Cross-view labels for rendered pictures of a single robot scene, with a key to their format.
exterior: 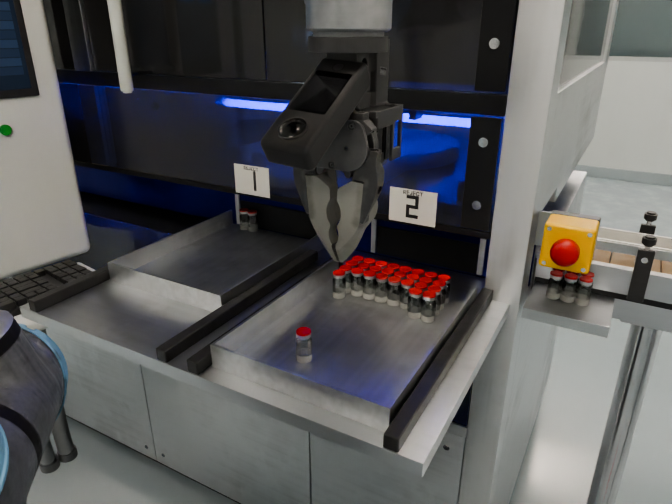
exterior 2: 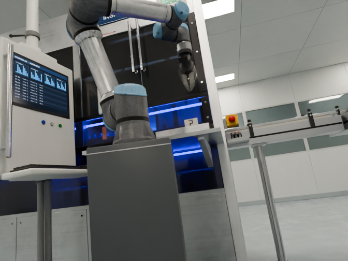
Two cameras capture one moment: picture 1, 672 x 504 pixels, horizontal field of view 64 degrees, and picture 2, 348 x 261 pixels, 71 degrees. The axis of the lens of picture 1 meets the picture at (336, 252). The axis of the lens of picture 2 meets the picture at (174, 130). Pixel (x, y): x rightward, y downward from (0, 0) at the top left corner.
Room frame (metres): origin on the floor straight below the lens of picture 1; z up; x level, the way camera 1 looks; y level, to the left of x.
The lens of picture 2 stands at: (-0.53, 0.42, 0.65)
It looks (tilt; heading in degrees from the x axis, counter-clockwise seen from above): 13 degrees up; 343
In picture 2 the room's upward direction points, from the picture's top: 8 degrees counter-clockwise
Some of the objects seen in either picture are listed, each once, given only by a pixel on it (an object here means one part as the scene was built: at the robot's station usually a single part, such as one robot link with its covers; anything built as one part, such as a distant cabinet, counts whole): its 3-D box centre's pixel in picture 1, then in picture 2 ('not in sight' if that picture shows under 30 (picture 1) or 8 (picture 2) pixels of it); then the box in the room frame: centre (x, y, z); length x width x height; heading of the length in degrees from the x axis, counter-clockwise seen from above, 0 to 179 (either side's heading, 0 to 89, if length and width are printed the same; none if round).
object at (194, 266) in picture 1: (227, 252); not in sight; (0.96, 0.21, 0.90); 0.34 x 0.26 x 0.04; 151
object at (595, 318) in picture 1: (569, 303); (237, 141); (0.80, -0.40, 0.87); 0.14 x 0.13 x 0.02; 151
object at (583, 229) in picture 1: (569, 241); (231, 120); (0.77, -0.36, 1.00); 0.08 x 0.07 x 0.07; 151
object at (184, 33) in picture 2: not in sight; (181, 35); (0.51, -0.01, 1.39); 0.09 x 0.08 x 0.11; 103
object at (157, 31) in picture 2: not in sight; (166, 30); (0.47, 0.08, 1.39); 0.11 x 0.11 x 0.08; 13
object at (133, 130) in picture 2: not in sight; (134, 134); (0.30, 0.31, 0.84); 0.15 x 0.15 x 0.10
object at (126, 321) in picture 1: (279, 300); (161, 147); (0.81, 0.10, 0.87); 0.70 x 0.48 x 0.02; 61
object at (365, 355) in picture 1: (356, 323); (188, 136); (0.69, -0.03, 0.90); 0.34 x 0.26 x 0.04; 150
